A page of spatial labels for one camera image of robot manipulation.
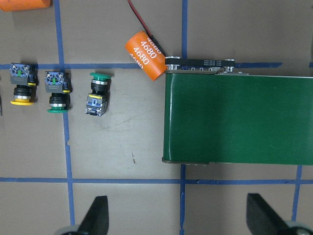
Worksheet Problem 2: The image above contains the plain orange cylinder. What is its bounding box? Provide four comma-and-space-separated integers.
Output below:
0, 0, 51, 12

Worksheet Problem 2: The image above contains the yellow push button switch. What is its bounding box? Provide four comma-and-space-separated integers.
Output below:
9, 63, 39, 106

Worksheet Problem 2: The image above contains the green push button switch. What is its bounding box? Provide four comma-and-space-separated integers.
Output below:
45, 71, 72, 113
85, 72, 111, 117

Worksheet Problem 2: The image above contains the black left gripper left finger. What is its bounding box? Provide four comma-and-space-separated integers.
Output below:
77, 196, 109, 235

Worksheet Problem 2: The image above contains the orange cylinder with 4680 print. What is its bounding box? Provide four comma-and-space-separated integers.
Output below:
125, 31, 167, 81

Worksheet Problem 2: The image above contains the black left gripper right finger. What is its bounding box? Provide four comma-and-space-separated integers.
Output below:
246, 193, 292, 235

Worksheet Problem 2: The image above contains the red black wire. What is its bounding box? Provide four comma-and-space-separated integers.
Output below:
127, 0, 167, 56

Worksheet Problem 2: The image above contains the green conveyor belt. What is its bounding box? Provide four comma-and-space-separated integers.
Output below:
162, 56, 313, 165

